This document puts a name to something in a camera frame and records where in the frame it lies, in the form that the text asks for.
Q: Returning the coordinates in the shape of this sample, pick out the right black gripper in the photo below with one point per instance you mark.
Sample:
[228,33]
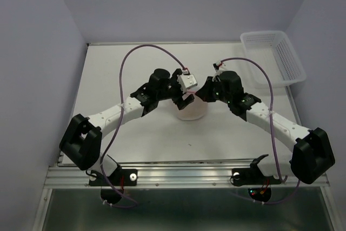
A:
[203,93]

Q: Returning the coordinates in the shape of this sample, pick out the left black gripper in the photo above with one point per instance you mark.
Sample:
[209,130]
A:
[179,101]

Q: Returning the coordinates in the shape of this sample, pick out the white mesh laundry bag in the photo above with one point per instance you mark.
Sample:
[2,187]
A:
[194,111]

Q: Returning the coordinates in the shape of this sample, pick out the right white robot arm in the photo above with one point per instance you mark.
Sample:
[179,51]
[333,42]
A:
[311,150]

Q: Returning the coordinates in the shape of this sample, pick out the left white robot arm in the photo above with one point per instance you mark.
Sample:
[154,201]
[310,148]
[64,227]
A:
[82,140]

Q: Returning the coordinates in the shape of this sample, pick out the white plastic basket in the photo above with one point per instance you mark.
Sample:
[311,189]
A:
[273,52]

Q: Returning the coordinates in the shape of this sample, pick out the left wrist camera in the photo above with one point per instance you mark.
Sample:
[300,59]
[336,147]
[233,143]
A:
[187,82]

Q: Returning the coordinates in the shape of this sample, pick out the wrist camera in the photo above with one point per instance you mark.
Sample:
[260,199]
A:
[187,82]
[219,67]

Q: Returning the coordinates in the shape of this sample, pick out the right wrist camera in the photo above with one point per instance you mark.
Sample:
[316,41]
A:
[219,67]

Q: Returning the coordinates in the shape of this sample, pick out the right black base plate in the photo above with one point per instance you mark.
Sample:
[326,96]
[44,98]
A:
[251,175]

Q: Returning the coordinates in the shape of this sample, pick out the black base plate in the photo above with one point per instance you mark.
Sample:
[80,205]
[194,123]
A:
[116,174]
[251,175]

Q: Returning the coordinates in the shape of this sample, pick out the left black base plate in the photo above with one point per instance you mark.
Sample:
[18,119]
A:
[116,174]

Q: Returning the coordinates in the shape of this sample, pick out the aluminium mounting rail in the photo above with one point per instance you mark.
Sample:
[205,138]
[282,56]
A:
[205,174]

